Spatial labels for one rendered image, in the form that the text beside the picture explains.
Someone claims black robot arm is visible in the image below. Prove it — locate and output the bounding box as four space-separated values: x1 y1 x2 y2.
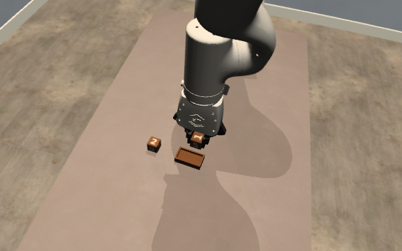
181 0 276 105

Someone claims orange number cube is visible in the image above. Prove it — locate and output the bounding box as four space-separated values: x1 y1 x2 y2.
147 137 161 153
190 132 204 150

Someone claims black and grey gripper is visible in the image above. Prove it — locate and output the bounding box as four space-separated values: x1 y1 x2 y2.
173 90 226 148

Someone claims brown wooden tray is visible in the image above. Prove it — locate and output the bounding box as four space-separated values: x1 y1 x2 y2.
174 147 204 170

